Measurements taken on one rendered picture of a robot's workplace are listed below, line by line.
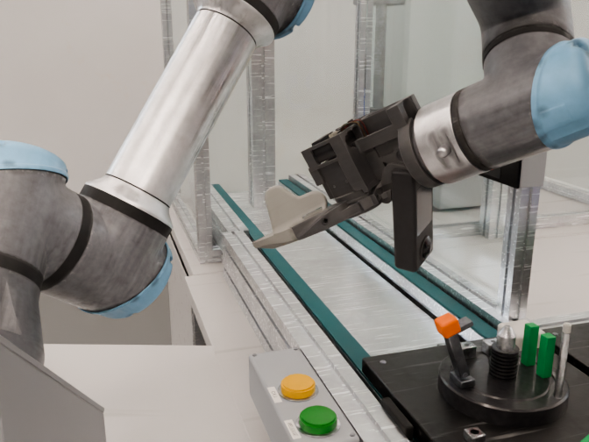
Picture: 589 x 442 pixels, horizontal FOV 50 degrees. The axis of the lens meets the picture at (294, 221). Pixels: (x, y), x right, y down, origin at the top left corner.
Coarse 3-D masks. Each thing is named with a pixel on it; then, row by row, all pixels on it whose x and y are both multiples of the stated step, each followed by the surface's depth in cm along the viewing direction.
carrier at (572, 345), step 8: (552, 328) 87; (560, 328) 87; (576, 328) 87; (584, 328) 87; (560, 336) 85; (576, 336) 85; (584, 336) 85; (576, 344) 83; (584, 344) 83; (568, 352) 81; (576, 352) 81; (584, 352) 81; (568, 360) 81; (576, 360) 79; (584, 360) 79; (584, 368) 78
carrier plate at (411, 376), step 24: (384, 360) 78; (408, 360) 79; (432, 360) 79; (384, 384) 74; (408, 384) 73; (432, 384) 73; (576, 384) 73; (408, 408) 69; (432, 408) 69; (576, 408) 69; (432, 432) 64; (456, 432) 64; (504, 432) 64; (528, 432) 64; (552, 432) 64; (576, 432) 64
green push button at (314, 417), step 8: (312, 408) 68; (320, 408) 68; (328, 408) 68; (304, 416) 67; (312, 416) 67; (320, 416) 67; (328, 416) 67; (336, 416) 67; (304, 424) 66; (312, 424) 66; (320, 424) 65; (328, 424) 66; (336, 424) 67; (312, 432) 66; (320, 432) 66; (328, 432) 66
